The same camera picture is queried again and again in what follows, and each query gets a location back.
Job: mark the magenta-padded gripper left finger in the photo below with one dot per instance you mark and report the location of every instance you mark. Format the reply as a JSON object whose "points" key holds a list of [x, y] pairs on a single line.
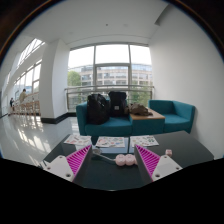
{"points": [[60, 166]]}

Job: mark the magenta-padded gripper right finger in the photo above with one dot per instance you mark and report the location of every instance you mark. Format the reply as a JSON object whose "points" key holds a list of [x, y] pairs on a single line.
{"points": [[166, 166]]}

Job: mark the pink power strip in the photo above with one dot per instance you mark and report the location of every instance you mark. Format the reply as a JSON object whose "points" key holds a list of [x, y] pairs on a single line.
{"points": [[125, 160]]}

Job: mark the wood-topped teal side table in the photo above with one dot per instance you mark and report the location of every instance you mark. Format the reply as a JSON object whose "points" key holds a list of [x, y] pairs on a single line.
{"points": [[146, 125]]}

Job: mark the teal armchair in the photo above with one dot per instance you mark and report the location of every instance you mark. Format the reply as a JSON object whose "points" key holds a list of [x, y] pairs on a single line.
{"points": [[178, 116]]}

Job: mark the teal two-seat sofa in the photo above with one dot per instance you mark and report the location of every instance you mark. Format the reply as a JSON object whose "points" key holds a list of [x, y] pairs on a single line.
{"points": [[110, 128]]}

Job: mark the brown jacket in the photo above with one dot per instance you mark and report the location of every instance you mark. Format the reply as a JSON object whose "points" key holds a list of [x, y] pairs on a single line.
{"points": [[139, 109]]}

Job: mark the row of wooden chairs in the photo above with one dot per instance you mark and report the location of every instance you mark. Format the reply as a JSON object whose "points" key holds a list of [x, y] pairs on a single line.
{"points": [[28, 107]]}

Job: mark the large black backpack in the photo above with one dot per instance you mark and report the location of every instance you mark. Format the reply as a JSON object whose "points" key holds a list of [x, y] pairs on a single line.
{"points": [[98, 108]]}

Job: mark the person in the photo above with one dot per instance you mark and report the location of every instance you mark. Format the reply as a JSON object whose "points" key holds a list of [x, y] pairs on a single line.
{"points": [[23, 96], [12, 101]]}

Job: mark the small black backpack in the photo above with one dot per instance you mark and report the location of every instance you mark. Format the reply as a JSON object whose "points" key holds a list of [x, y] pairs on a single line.
{"points": [[117, 103]]}

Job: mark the metal window railing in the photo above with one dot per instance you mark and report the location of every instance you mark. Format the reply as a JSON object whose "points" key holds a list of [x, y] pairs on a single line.
{"points": [[78, 88]]}

